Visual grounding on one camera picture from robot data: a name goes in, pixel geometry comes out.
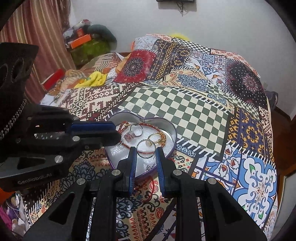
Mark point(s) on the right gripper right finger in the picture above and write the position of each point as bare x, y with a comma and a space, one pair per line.
168, 186

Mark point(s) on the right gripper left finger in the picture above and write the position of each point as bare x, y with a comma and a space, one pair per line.
128, 166

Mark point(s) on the striped brown curtain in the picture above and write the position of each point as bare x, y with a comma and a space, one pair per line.
41, 23

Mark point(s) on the green patterned bag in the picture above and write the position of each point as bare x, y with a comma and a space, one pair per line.
84, 53

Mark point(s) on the striped patterned blanket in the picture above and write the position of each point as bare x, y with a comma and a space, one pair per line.
105, 64

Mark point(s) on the colourful patchwork bedspread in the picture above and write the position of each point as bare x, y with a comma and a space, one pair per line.
222, 117

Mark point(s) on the yellow braided cloth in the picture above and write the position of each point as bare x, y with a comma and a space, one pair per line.
94, 80

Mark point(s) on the purple heart-shaped tin box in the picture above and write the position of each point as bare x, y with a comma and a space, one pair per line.
146, 134

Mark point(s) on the wall-mounted black monitor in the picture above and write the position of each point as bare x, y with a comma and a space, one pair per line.
182, 1

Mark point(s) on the orange box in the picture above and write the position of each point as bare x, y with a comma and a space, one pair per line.
80, 41

